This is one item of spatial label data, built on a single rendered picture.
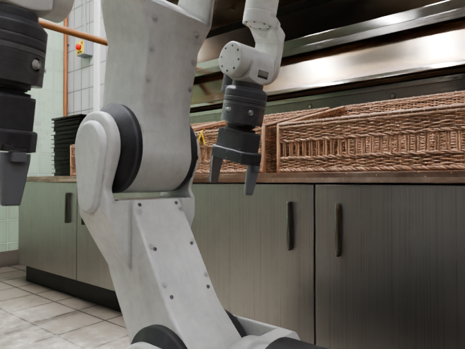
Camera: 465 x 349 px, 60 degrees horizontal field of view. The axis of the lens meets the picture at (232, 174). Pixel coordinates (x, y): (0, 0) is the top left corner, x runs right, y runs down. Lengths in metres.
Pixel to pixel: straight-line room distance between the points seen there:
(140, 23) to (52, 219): 1.65
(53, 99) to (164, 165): 2.59
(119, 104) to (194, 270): 0.29
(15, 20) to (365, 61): 1.39
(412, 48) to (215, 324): 1.30
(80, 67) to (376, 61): 2.11
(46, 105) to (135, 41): 2.53
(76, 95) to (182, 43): 2.49
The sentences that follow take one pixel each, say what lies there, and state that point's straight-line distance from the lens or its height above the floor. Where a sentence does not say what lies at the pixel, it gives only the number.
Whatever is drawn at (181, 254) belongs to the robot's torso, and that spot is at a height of 0.44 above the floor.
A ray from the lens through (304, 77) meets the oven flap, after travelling 1.81.
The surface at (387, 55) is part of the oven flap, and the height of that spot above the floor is 1.03.
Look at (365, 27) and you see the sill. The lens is 1.75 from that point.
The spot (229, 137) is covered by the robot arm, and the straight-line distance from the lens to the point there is 0.83.
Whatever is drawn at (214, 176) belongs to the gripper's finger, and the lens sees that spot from 0.89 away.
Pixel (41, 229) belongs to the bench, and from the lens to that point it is 2.30.
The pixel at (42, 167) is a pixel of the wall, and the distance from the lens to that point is 3.12.
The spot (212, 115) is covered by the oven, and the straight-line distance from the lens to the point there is 2.09.
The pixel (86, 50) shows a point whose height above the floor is 1.43.
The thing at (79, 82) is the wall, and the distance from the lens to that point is 3.12.
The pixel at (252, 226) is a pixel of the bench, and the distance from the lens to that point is 1.24.
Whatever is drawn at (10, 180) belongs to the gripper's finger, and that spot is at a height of 0.56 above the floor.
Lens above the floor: 0.56
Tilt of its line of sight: 1 degrees up
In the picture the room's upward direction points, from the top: straight up
